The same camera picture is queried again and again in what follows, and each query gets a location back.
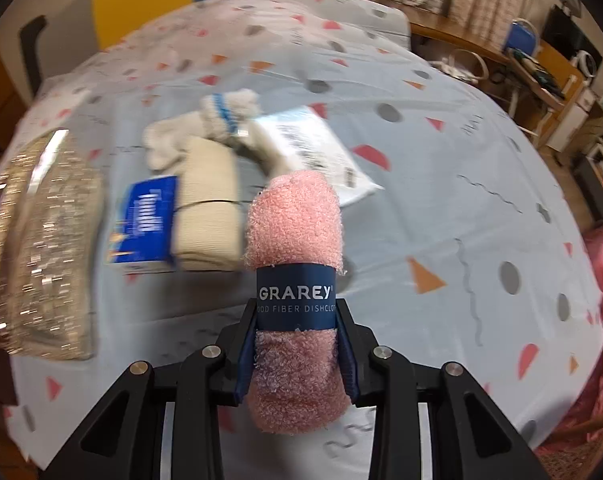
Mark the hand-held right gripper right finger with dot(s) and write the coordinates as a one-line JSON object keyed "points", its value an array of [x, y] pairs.
{"points": [[349, 365]]}

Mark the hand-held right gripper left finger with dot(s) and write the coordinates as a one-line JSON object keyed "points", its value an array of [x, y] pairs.
{"points": [[244, 360]]}

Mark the pink fuzzy dishcloth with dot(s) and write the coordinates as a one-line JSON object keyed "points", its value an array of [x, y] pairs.
{"points": [[294, 225]]}

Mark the beige ribbed cloth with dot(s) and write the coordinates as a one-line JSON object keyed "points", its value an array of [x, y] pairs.
{"points": [[206, 195]]}

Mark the blue pocket tissue pack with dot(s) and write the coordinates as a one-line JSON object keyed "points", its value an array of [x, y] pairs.
{"points": [[141, 225]]}

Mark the white plastic packet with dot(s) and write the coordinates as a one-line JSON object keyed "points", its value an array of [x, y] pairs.
{"points": [[321, 155]]}

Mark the white knitted mittens pair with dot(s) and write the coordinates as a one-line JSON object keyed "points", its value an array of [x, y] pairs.
{"points": [[166, 142]]}

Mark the patterned white bed sheet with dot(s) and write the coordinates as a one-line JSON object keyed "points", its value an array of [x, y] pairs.
{"points": [[431, 220]]}

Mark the ornate gold tissue box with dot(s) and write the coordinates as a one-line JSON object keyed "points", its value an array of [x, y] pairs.
{"points": [[41, 260]]}

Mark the wooden cabinet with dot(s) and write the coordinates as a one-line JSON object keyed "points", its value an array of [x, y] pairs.
{"points": [[571, 120]]}

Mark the wooden wardrobe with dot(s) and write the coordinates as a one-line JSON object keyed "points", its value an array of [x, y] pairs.
{"points": [[1, 110]]}

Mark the wooden desk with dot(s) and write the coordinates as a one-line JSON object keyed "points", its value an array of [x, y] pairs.
{"points": [[446, 30]]}

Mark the blue folding chair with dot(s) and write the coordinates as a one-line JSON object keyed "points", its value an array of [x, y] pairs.
{"points": [[521, 37]]}

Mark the grey yellow blue headboard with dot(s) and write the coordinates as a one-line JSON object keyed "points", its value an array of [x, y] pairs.
{"points": [[141, 0]]}

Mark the white round fan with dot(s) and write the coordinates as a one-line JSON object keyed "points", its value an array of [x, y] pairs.
{"points": [[589, 62]]}

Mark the black monitor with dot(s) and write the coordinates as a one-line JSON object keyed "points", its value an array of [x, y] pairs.
{"points": [[564, 32]]}

